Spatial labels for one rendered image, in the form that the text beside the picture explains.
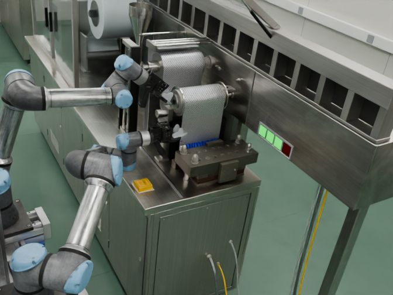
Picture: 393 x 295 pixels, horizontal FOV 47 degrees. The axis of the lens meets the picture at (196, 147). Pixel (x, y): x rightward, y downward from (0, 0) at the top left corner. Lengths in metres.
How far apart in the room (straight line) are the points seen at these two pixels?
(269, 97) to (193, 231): 0.77
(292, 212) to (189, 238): 1.56
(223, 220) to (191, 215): 0.22
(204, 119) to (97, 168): 0.74
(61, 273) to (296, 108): 1.16
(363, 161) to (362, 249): 1.87
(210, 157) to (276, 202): 1.65
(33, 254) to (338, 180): 1.18
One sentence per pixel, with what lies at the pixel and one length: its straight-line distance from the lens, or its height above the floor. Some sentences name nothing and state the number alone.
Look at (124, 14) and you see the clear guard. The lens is 3.04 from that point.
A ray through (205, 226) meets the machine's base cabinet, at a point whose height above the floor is 0.68.
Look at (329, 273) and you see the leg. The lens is 2.35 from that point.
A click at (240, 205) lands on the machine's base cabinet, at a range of 2.37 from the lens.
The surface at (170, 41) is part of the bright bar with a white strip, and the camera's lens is 2.41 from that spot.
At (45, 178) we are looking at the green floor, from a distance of 3.84.
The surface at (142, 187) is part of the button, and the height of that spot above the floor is 0.92.
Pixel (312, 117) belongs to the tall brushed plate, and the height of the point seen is 1.39.
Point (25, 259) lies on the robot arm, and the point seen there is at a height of 1.05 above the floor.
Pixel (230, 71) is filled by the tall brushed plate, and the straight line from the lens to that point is 2.37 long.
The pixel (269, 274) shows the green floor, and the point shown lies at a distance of 3.15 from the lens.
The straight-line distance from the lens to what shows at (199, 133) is 2.30.
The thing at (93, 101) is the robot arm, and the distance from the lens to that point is 1.89.
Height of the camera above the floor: 2.18
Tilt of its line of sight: 30 degrees down
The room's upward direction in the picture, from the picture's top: 7 degrees clockwise
